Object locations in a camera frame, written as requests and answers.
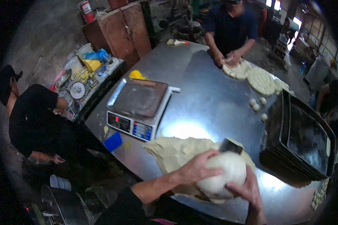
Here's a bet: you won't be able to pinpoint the brown metal cabinet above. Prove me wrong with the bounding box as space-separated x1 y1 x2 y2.
82 1 152 68

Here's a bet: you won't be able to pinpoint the stack of black baking trays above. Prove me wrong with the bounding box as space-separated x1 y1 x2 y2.
259 89 337 181

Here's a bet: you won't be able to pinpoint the person's right hand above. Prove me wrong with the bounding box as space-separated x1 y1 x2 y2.
225 165 264 211

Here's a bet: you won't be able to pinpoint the person's right fingers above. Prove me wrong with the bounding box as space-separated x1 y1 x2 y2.
244 165 257 187

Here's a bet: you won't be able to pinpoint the yellow plastic scraper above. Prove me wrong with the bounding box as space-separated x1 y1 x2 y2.
129 70 147 81

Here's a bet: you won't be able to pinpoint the person's right thumb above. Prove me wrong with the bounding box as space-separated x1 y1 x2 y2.
225 182 243 197

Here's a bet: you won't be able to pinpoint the red fire extinguisher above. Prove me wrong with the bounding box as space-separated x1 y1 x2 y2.
78 0 95 24

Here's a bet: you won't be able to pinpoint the large metal bowl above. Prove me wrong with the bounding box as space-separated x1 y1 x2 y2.
40 184 89 225

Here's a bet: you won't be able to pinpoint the person's left index finger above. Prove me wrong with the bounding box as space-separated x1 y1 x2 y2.
201 150 221 162

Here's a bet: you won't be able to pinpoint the row of small dough pieces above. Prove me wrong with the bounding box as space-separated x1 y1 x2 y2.
310 177 330 212

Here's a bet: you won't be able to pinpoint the blue plastic scraper card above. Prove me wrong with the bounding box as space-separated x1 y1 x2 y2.
104 131 123 152

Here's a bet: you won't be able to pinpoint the white bucket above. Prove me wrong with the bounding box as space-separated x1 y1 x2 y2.
50 174 72 192

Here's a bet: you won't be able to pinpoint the round white dough ball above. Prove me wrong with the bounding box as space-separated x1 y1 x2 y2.
196 151 247 200

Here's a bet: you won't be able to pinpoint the dark machine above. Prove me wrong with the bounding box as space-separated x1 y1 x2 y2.
173 3 205 40

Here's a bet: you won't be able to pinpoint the person's left thumb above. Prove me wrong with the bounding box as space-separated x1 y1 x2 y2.
205 168 224 178

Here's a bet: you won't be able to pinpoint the cluttered side table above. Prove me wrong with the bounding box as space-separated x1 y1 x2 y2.
47 43 128 122

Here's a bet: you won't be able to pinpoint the white digital weighing scale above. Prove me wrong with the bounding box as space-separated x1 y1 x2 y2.
106 78 181 142

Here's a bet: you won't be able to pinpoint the large flat dough mass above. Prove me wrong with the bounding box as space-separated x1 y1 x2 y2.
143 137 256 204

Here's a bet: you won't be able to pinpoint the person's left hand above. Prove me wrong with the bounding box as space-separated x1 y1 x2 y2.
177 150 224 185

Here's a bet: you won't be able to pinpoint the wooden stick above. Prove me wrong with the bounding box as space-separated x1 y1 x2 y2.
132 79 158 87

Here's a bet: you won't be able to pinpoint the pastry brush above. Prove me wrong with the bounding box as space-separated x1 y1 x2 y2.
166 38 190 47

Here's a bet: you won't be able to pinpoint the scored flat dough sheet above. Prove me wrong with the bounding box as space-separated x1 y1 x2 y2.
222 59 291 97

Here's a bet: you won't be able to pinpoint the metal bench scraper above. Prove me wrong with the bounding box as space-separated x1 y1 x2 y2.
219 138 244 155

